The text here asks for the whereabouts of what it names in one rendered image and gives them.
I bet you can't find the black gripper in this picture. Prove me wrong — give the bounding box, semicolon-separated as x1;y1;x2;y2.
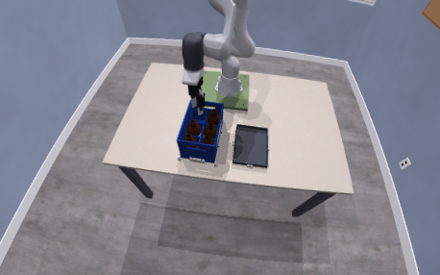
187;77;205;115

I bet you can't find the brown glass bottle with blue label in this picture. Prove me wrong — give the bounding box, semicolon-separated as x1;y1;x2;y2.
208;109;220;125

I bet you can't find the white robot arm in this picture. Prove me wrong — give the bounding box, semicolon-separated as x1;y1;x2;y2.
182;0;256;97

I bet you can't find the blue plastic crate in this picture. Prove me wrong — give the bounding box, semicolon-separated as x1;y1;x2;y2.
177;99;224;163

